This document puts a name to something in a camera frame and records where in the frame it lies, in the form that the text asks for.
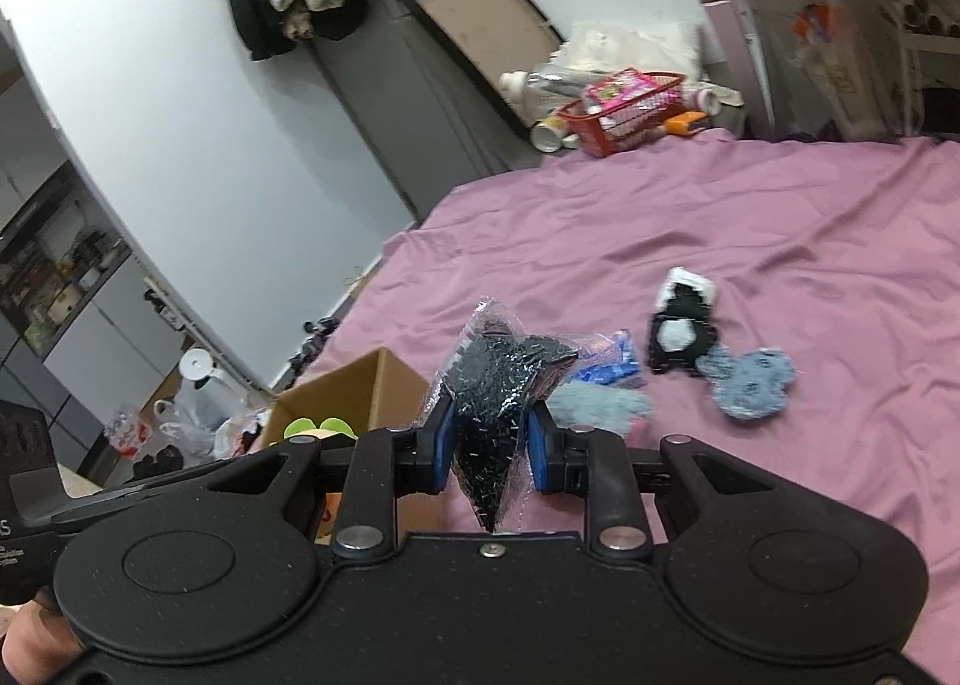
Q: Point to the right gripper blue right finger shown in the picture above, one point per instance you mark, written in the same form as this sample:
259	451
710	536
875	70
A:
543	449

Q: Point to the cardboard box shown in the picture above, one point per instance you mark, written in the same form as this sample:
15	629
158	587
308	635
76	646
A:
374	391

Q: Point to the framed board against wall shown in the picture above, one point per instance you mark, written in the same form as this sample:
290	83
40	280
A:
487	38

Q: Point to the pink bed sheet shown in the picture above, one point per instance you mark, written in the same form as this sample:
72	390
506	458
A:
845	256

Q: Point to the light blue fuzzy cloth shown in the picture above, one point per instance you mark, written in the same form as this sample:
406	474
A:
577	404

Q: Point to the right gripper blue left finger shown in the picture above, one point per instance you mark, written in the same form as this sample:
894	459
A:
435	443

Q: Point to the denim blue plush toy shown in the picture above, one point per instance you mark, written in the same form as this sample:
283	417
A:
749	387

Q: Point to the orange box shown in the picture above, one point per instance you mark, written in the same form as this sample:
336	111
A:
688	124

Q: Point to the black white knitted plush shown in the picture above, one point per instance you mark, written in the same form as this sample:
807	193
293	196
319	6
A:
682	329

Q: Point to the pink snack packet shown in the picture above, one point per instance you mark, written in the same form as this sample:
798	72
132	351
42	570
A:
625	90

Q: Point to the blue tissue pack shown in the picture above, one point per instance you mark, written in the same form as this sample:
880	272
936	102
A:
607	360

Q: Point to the clear plastic bottle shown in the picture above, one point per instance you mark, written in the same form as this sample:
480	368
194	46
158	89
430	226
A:
545	88

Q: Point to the dark shelf cabinet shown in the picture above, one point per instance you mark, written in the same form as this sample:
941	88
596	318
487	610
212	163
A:
58	248

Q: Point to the plastic shopping bag under desk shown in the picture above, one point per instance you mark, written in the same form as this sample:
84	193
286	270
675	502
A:
829	52

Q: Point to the white desk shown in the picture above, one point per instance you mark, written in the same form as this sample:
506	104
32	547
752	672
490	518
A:
911	51

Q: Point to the white cup tube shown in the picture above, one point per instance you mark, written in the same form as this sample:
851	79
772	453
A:
552	134

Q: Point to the white plastic jug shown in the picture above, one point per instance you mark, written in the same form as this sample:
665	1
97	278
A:
204	395

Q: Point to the operator hand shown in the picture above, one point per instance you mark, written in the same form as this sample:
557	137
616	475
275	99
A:
37	646

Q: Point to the red plastic basket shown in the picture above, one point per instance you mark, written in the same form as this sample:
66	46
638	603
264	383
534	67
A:
615	113

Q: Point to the black fabric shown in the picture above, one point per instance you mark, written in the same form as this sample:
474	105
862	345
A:
496	372

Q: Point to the white lotion bottle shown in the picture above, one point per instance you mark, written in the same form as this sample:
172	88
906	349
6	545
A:
701	98

